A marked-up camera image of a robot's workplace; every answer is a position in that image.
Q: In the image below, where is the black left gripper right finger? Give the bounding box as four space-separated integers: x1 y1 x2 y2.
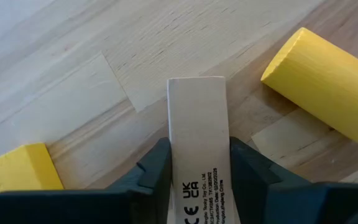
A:
229 136 358 224

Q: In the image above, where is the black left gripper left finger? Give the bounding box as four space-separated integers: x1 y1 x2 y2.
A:
0 136 173 224

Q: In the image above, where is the natural wood block with print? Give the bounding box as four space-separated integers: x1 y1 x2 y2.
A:
166 76 242 224

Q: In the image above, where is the yellow wooden cylinder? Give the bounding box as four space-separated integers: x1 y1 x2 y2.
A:
260 27 358 152

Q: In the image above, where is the yellow triangular block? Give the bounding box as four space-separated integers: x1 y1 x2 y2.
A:
0 142 65 193

